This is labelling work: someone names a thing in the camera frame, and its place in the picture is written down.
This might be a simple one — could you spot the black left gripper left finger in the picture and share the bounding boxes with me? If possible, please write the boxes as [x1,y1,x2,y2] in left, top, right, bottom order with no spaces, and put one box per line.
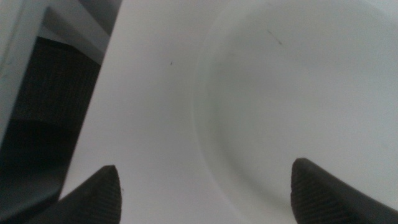
[26,164,122,224]

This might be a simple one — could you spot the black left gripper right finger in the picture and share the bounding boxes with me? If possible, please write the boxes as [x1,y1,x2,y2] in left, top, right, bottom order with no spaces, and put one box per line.
[290,157,398,224]

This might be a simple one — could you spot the white shallow bowl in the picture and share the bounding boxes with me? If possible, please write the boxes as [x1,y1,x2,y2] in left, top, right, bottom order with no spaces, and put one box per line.
[192,0,398,224]

